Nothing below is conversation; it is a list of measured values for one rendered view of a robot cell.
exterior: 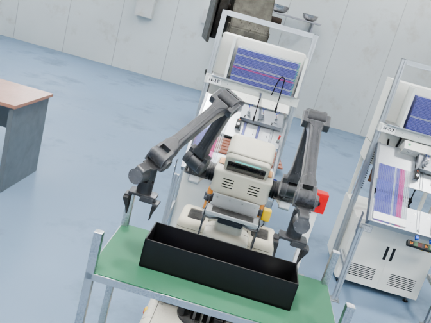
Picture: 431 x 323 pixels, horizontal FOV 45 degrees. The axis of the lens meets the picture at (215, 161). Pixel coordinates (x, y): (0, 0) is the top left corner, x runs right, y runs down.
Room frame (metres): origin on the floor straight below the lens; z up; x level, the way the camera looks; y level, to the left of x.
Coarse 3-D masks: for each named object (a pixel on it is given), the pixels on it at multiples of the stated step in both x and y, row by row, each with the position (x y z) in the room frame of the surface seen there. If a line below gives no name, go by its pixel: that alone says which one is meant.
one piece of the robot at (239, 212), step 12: (216, 192) 2.28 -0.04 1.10; (216, 204) 2.27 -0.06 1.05; (228, 204) 2.27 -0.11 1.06; (240, 204) 2.26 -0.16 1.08; (252, 204) 2.26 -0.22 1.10; (204, 216) 2.20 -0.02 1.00; (216, 216) 2.18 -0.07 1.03; (228, 216) 2.18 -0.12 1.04; (240, 216) 2.23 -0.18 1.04; (252, 216) 2.26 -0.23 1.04; (240, 228) 2.27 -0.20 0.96; (252, 228) 2.19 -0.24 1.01; (252, 240) 2.26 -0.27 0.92
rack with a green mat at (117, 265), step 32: (128, 224) 2.01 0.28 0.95; (96, 256) 1.57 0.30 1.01; (128, 256) 1.75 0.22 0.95; (128, 288) 1.56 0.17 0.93; (160, 288) 1.59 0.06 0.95; (192, 288) 1.65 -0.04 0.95; (320, 288) 1.91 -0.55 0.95; (256, 320) 1.55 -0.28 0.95; (288, 320) 1.61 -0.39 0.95; (320, 320) 1.67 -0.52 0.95
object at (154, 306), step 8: (152, 304) 2.53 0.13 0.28; (160, 304) 2.55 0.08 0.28; (168, 304) 2.57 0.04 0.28; (144, 312) 2.48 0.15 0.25; (152, 312) 2.46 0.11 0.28; (160, 312) 2.48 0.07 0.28; (168, 312) 2.50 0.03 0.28; (176, 312) 2.52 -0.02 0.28; (144, 320) 2.37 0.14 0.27; (152, 320) 2.38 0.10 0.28; (160, 320) 2.40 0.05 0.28; (168, 320) 2.42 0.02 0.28; (176, 320) 2.44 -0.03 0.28; (184, 320) 2.48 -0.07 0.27; (224, 320) 2.56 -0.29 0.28
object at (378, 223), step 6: (372, 222) 3.69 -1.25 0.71; (378, 222) 3.67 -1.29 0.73; (384, 228) 3.71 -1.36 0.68; (390, 228) 3.69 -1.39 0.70; (396, 228) 3.67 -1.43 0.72; (402, 228) 3.66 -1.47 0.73; (408, 234) 3.69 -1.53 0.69; (414, 234) 3.67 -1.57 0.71; (420, 234) 3.66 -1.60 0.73; (426, 240) 3.70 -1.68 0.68
